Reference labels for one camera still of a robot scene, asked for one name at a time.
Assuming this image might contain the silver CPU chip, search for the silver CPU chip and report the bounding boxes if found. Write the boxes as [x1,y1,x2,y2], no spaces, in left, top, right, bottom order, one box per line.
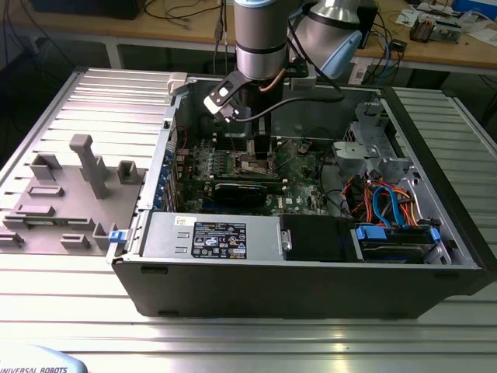
[239,157,269,174]

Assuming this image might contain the metal socket cover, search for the metal socket cover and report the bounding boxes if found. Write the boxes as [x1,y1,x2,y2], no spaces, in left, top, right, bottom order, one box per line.
[270,138,291,173]

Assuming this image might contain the black RAM slot white clips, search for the black RAM slot white clips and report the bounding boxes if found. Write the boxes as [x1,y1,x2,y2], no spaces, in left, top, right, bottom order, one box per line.
[212,133,281,140]
[214,139,282,147]

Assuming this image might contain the CPU socket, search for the CPU socket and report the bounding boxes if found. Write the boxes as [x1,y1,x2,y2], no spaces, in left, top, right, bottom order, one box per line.
[231,149,277,176]

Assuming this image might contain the CPU cooler heatsink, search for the CPU cooler heatsink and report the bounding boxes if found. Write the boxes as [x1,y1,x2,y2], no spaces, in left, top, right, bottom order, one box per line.
[410,17,435,43]

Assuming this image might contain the green motherboard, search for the green motherboard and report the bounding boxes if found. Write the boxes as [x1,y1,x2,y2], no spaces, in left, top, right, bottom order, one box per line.
[172,134,342,214]

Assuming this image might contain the black graphics card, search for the black graphics card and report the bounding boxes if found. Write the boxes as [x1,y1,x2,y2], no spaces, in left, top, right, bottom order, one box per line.
[203,178,284,213]

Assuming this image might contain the silver metal drive cage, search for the silver metal drive cage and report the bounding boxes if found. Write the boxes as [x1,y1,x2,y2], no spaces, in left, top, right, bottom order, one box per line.
[332,100,428,203]

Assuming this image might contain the grey plastic case latch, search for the grey plastic case latch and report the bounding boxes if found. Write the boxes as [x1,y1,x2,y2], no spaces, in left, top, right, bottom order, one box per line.
[165,71,189,96]

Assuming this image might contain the black label sticker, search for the black label sticker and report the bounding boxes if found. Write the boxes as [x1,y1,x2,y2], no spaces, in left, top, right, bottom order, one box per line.
[193,221,248,260]

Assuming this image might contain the grey power supply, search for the grey power supply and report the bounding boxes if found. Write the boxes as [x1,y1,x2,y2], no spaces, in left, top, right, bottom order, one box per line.
[141,211,283,261]

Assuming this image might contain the black computer box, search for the black computer box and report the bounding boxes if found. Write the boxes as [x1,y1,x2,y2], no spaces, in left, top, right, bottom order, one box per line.
[355,0,380,50]

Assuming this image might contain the hard disk in blue carrier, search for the hard disk in blue carrier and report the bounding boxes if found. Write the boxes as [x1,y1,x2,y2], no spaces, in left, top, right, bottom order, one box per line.
[351,223,442,266]

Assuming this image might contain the black PC case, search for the black PC case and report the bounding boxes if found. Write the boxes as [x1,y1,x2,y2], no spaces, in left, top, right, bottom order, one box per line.
[106,73,488,319]

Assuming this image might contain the wooden desk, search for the wooden desk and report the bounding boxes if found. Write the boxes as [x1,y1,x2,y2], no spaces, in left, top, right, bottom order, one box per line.
[0,0,497,77]

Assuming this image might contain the white printed paper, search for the white printed paper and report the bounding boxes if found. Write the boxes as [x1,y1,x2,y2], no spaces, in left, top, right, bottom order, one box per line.
[395,7,419,27]

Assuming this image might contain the grey parts rack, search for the grey parts rack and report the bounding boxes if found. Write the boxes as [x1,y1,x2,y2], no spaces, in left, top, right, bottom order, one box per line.
[0,134,151,257]

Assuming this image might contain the grey metal device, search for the grey metal device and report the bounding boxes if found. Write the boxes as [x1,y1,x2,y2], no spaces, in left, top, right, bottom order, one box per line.
[433,18,464,44]

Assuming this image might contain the black monitor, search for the black monitor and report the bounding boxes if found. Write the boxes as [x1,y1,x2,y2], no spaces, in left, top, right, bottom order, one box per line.
[29,0,141,20]

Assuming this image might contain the green RAM stick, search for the green RAM stick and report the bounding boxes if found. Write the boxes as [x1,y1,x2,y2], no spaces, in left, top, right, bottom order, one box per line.
[22,218,70,228]

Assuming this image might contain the blue box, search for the blue box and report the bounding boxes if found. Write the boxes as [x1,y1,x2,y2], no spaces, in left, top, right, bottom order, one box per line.
[453,0,497,13]

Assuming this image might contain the brown curved hose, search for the brown curved hose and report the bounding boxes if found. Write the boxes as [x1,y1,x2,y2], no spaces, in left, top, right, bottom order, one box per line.
[259,68,287,94]

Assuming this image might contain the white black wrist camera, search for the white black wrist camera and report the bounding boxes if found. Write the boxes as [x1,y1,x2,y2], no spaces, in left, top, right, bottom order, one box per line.
[203,71,249,124]

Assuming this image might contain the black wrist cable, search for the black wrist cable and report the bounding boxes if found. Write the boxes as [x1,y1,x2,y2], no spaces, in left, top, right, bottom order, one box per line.
[231,15,346,124]

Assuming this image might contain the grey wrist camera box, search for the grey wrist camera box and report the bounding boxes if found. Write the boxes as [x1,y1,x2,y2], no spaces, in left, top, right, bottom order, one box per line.
[287,58,318,91]

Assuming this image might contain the red black twisted wire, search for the red black twisted wire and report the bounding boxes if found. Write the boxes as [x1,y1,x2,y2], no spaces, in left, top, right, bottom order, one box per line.
[176,126,191,152]

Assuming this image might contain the red wire bundle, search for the red wire bundle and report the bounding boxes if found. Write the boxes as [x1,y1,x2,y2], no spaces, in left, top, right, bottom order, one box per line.
[343,174,376,218]

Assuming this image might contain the grey USB cable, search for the grey USB cable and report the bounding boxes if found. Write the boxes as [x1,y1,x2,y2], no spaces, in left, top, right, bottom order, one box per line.
[211,0,230,78]

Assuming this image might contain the blue data wire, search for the blue data wire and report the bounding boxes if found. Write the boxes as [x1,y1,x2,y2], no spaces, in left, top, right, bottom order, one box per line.
[370,185,403,230]

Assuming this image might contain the blue cable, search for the blue cable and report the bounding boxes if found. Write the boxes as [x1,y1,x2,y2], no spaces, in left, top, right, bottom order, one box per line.
[382,37,395,73]

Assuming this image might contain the orange data wire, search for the orange data wire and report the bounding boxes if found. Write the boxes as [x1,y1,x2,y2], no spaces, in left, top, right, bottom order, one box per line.
[390,187,422,228]

